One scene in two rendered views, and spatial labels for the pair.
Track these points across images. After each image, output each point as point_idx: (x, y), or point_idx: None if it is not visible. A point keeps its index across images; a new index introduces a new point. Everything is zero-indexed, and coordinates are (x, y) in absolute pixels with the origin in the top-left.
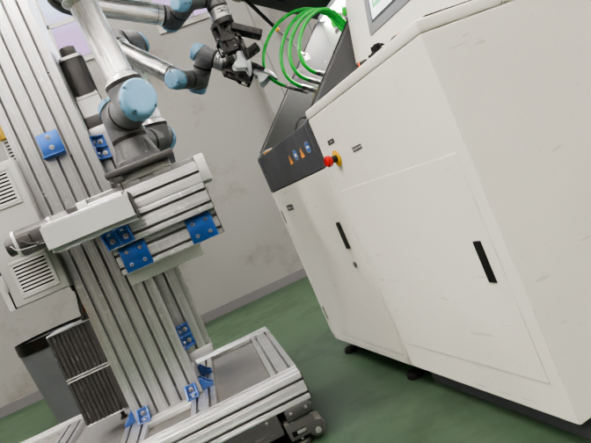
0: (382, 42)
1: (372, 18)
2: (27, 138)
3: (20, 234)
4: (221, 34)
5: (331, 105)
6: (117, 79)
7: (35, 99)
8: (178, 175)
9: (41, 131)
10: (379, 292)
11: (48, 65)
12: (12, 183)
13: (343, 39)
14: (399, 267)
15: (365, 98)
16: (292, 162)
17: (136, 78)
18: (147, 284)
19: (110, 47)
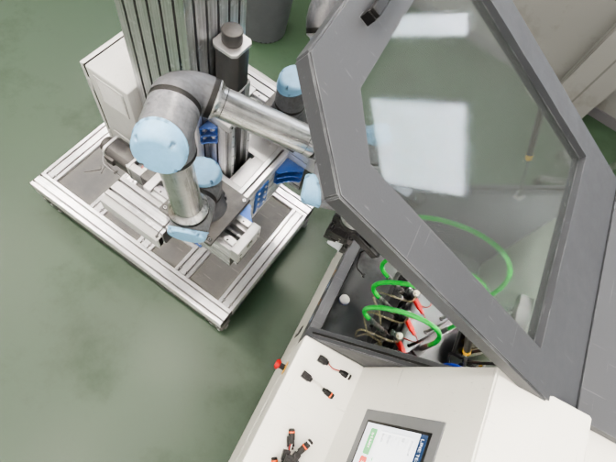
0: (352, 427)
1: (368, 422)
2: (148, 85)
3: (108, 155)
4: (335, 225)
5: (274, 394)
6: (171, 219)
7: (162, 71)
8: (215, 243)
9: None
10: (283, 358)
11: (183, 63)
12: (124, 106)
13: (386, 361)
14: (262, 401)
15: (244, 453)
16: (333, 274)
17: (186, 233)
18: None
19: (176, 203)
